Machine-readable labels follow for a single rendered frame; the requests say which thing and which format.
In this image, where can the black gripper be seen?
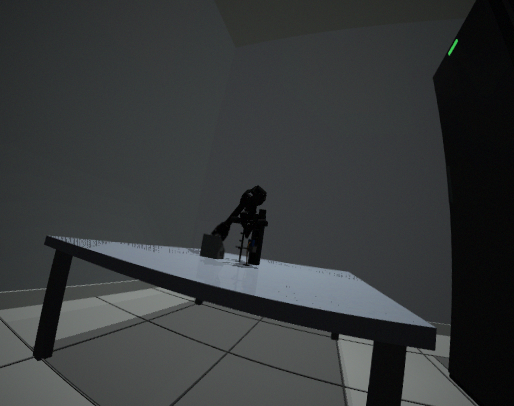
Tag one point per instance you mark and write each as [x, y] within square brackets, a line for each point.
[248, 228]

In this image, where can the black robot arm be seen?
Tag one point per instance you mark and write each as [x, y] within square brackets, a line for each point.
[259, 196]

